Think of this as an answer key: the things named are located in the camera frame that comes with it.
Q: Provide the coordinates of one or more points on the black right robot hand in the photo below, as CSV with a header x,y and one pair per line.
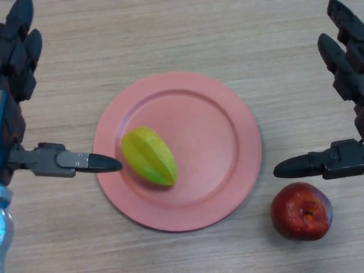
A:
x,y
344,159

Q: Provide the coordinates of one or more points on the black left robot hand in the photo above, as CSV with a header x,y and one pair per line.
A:
x,y
48,160

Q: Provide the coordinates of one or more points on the yellow green starfruit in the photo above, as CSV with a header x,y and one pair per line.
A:
x,y
149,156

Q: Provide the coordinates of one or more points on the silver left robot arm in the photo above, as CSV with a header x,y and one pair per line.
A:
x,y
5,221

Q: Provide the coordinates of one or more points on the pink round plate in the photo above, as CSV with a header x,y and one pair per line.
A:
x,y
204,153

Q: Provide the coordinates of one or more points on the red apple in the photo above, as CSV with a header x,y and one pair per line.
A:
x,y
301,211

